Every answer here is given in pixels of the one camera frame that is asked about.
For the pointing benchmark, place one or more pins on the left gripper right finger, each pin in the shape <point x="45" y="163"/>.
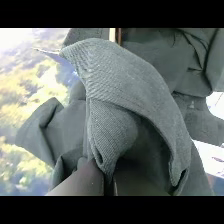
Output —
<point x="136" y="185"/>

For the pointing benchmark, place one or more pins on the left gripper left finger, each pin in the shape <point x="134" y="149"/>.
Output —
<point x="85" y="181"/>

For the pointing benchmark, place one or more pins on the black garment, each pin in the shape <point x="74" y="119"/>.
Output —
<point x="126" y="86"/>

